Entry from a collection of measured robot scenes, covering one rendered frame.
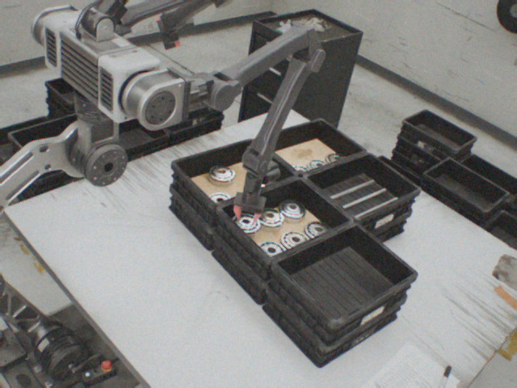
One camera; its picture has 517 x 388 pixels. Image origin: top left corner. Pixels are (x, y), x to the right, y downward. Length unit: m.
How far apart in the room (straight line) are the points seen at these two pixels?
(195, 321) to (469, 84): 3.84
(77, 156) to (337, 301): 0.92
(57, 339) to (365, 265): 1.14
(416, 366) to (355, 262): 0.40
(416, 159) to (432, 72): 1.89
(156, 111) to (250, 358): 0.83
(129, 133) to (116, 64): 1.90
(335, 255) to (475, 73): 3.39
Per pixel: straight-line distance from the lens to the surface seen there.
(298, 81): 1.75
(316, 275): 1.89
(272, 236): 1.99
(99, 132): 1.68
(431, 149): 3.47
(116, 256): 2.04
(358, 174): 2.42
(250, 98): 3.85
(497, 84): 5.07
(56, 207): 2.26
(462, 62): 5.17
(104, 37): 1.53
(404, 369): 1.90
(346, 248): 2.03
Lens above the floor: 2.13
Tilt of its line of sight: 37 degrees down
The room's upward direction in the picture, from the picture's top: 11 degrees clockwise
